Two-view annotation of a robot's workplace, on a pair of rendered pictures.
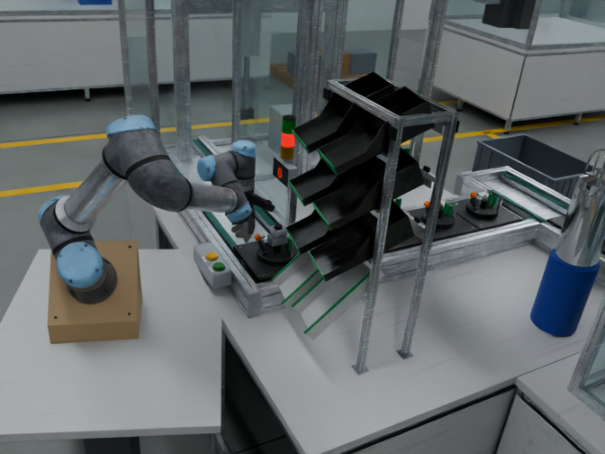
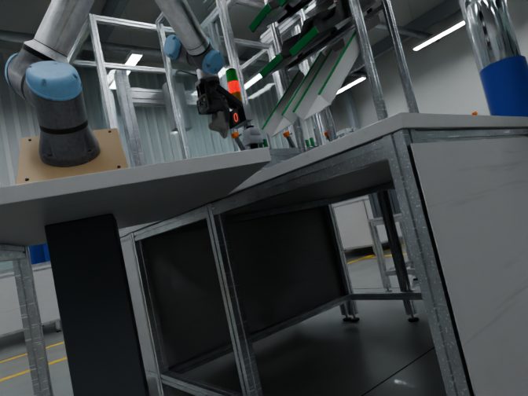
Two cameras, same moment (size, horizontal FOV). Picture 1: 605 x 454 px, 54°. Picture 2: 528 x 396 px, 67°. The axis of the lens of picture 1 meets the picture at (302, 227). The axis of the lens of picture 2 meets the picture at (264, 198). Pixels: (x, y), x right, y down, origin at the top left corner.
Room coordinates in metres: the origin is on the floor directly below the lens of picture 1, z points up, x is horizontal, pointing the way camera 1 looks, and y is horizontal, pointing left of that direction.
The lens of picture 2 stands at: (0.35, 0.33, 0.70)
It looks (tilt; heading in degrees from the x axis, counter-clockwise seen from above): 5 degrees up; 351
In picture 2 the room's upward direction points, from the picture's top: 12 degrees counter-clockwise
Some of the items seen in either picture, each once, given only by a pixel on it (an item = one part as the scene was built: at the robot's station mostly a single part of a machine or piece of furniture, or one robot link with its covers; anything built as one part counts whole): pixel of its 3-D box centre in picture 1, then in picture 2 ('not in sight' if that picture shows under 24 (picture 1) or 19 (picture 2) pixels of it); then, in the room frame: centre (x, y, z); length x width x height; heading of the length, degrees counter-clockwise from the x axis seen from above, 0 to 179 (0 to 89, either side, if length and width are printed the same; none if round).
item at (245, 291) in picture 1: (210, 240); not in sight; (1.97, 0.35, 0.91); 0.89 x 0.06 x 0.11; 30
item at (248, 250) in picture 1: (276, 258); not in sight; (1.80, 0.09, 0.96); 0.24 x 0.24 x 0.02; 30
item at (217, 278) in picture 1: (212, 264); not in sight; (1.77, 0.31, 0.93); 0.21 x 0.07 x 0.06; 30
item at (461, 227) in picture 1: (439, 212); not in sight; (2.17, -0.56, 1.01); 0.24 x 0.24 x 0.13; 30
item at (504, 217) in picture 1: (483, 202); not in sight; (2.30, -0.77, 1.01); 0.24 x 0.24 x 0.13; 30
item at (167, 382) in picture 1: (113, 324); (101, 213); (1.50, 0.59, 0.84); 0.90 x 0.70 x 0.03; 9
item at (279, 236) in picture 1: (280, 233); (254, 135); (1.81, 0.08, 1.06); 0.08 x 0.04 x 0.07; 120
